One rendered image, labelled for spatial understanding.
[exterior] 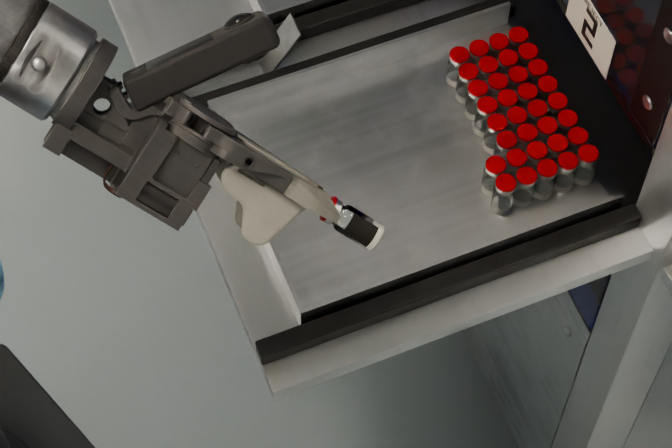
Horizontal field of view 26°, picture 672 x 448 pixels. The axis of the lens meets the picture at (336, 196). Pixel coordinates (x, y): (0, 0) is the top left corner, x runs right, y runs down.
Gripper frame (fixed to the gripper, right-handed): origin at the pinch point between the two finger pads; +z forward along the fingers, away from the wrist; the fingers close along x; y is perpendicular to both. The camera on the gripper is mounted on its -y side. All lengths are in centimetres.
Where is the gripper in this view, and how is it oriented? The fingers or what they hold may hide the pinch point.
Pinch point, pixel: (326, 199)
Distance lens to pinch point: 107.8
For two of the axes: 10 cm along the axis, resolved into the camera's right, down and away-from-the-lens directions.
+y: -5.4, 8.4, 0.7
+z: 8.3, 5.1, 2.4
